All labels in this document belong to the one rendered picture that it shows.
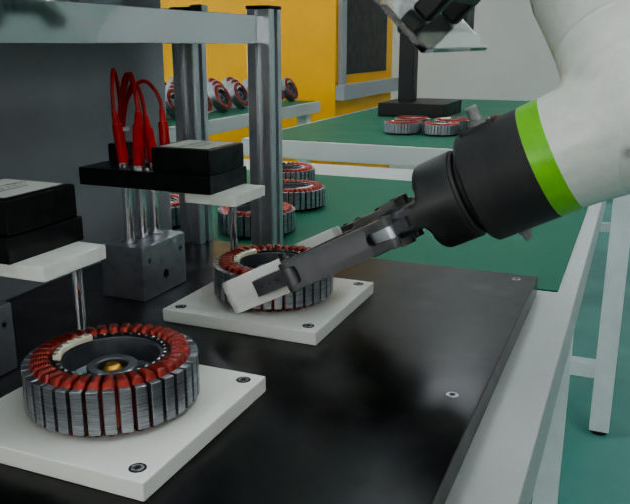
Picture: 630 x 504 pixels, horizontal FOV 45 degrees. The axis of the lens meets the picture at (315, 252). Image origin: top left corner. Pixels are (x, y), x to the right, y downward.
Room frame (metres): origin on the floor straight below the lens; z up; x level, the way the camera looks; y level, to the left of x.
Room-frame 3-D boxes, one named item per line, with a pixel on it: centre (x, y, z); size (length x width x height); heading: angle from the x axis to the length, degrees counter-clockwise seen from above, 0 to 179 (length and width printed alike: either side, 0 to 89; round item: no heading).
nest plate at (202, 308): (0.68, 0.04, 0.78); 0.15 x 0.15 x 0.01; 67
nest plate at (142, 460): (0.46, 0.13, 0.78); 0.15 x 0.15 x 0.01; 67
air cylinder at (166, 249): (0.74, 0.17, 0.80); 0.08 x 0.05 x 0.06; 157
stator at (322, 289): (0.68, 0.04, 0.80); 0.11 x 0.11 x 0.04
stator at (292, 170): (1.44, 0.06, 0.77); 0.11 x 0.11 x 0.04
